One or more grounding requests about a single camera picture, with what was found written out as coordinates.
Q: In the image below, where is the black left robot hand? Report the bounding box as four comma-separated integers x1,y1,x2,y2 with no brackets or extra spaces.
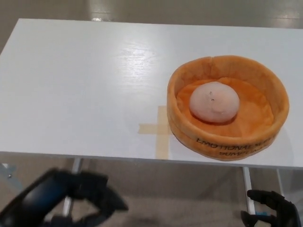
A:
0,167,129,227

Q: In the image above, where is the pink round plush toy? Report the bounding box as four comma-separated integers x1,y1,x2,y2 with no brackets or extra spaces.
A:
189,81,240,123

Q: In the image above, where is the beige tape cross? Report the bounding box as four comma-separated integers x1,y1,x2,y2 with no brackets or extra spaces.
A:
138,105,175,159

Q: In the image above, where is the teal blue object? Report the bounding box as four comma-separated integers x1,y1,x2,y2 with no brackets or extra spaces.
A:
253,201,276,217

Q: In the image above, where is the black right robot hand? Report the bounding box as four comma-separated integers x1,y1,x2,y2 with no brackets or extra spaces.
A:
240,189,300,227

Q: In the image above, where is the white table leg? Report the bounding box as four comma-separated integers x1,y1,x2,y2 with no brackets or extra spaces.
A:
62,157,82,218
242,166,257,213
276,168,288,197

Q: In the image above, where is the orange plush round basket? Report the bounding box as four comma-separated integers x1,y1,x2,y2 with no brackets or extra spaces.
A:
167,55,290,162

